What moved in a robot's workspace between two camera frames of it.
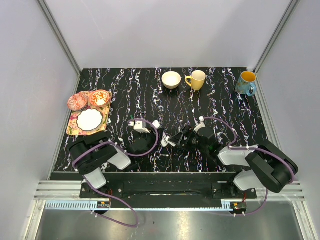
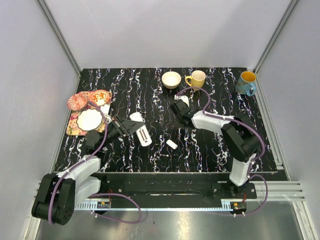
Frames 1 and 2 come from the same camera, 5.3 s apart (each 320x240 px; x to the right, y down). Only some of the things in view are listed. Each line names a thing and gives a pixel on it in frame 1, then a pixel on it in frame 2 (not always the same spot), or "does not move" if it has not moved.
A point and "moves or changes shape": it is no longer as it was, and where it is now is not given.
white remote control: x=165 y=142 moves or changes shape
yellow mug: x=197 y=79 does not move
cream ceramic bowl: x=171 y=80 does not move
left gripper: x=151 y=135 to x=125 y=127
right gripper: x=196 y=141 to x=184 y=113
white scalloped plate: x=89 y=119 does not move
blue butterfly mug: x=246 y=85 does not move
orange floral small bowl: x=99 y=98 does not move
